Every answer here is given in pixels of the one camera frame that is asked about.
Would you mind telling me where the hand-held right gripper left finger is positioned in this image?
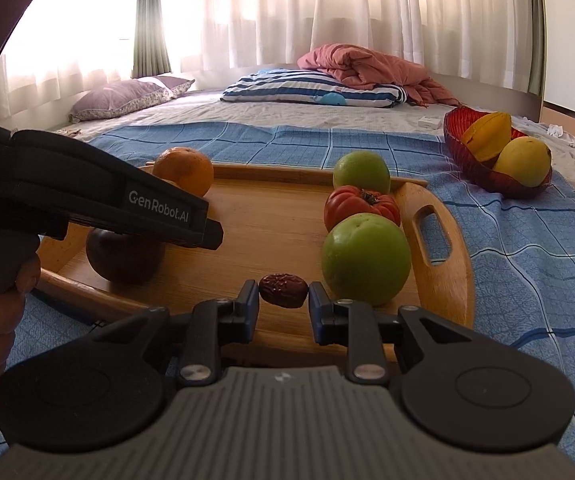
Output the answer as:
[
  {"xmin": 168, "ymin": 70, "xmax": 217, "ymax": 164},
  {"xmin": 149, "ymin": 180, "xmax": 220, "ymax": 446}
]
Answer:
[{"xmin": 87, "ymin": 280, "xmax": 260, "ymax": 387}]

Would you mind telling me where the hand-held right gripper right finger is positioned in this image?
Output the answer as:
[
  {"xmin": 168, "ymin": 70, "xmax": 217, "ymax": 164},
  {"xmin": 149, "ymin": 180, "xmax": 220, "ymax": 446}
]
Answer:
[{"xmin": 308, "ymin": 282, "xmax": 484, "ymax": 386}]

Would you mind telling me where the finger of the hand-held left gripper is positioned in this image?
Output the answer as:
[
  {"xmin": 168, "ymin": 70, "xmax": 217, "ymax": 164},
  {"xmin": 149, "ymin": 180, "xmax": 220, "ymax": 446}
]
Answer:
[{"xmin": 200, "ymin": 217, "xmax": 225, "ymax": 252}]

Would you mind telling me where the red date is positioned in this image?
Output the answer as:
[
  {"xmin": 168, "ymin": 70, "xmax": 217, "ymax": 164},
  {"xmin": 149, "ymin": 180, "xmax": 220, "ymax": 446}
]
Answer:
[{"xmin": 258, "ymin": 273, "xmax": 309, "ymax": 309}]

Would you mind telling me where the wooden tray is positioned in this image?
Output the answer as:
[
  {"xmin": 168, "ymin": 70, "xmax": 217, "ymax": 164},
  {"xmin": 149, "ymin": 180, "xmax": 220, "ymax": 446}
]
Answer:
[{"xmin": 32, "ymin": 161, "xmax": 476, "ymax": 367}]

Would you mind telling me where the orange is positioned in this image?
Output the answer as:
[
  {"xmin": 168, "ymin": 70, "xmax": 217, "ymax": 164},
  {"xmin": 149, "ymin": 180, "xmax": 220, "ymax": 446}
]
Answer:
[{"xmin": 153, "ymin": 147, "xmax": 215, "ymax": 197}]

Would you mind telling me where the large green apple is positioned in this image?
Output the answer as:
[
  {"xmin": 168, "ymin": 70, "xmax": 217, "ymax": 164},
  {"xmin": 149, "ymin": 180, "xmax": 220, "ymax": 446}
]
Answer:
[{"xmin": 322, "ymin": 213, "xmax": 412, "ymax": 307}]

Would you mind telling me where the dark purple tomato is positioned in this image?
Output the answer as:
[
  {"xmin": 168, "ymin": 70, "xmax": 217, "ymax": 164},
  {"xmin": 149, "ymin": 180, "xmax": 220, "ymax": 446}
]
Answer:
[{"xmin": 86, "ymin": 227, "xmax": 167, "ymax": 284}]

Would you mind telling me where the red ribbed tomato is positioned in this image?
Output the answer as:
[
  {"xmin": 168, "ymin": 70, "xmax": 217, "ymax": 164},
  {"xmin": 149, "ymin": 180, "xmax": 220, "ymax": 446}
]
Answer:
[{"xmin": 324, "ymin": 185, "xmax": 401, "ymax": 233}]

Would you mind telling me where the small green apple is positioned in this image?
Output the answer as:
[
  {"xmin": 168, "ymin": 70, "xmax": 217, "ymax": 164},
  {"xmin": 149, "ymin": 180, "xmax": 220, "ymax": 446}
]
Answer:
[{"xmin": 332, "ymin": 151, "xmax": 391, "ymax": 195}]

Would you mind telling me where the purple pillow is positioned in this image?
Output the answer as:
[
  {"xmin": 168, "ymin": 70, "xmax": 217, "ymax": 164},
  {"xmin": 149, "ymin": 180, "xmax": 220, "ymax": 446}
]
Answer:
[{"xmin": 68, "ymin": 76, "xmax": 195, "ymax": 122}]

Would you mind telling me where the blue striped pillow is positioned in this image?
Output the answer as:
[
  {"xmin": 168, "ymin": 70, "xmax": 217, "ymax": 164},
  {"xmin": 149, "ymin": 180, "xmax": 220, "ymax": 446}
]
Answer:
[{"xmin": 220, "ymin": 69, "xmax": 408, "ymax": 108}]

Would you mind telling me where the blue checked blanket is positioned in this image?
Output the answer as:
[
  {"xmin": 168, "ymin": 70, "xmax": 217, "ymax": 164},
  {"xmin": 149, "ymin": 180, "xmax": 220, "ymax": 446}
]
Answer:
[{"xmin": 0, "ymin": 122, "xmax": 575, "ymax": 461}]

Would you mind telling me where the red glass bowl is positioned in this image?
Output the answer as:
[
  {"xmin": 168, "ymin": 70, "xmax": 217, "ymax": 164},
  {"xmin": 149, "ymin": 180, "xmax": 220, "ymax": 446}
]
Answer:
[{"xmin": 443, "ymin": 106, "xmax": 553, "ymax": 199}]

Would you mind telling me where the pink quilt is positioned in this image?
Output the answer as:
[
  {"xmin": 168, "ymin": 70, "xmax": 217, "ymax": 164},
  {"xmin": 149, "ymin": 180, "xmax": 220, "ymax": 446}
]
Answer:
[{"xmin": 297, "ymin": 44, "xmax": 461, "ymax": 107}]

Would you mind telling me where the yellow starfruit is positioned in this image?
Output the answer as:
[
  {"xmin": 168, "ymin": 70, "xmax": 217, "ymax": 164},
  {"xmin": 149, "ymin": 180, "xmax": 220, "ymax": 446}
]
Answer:
[{"xmin": 461, "ymin": 112, "xmax": 513, "ymax": 163}]

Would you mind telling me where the yellow mango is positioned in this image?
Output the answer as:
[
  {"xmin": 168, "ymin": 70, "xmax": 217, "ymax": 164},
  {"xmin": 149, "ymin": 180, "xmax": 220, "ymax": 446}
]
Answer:
[{"xmin": 492, "ymin": 136, "xmax": 552, "ymax": 188}]

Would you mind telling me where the white sheer curtain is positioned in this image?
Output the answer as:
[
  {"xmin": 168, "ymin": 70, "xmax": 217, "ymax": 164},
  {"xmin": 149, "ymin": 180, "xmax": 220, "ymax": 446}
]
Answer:
[{"xmin": 0, "ymin": 0, "xmax": 538, "ymax": 111}]

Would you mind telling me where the narrow green curtain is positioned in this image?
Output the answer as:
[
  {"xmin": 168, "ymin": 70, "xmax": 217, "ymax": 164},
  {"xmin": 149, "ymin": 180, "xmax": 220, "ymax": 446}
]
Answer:
[{"xmin": 526, "ymin": 0, "xmax": 544, "ymax": 97}]

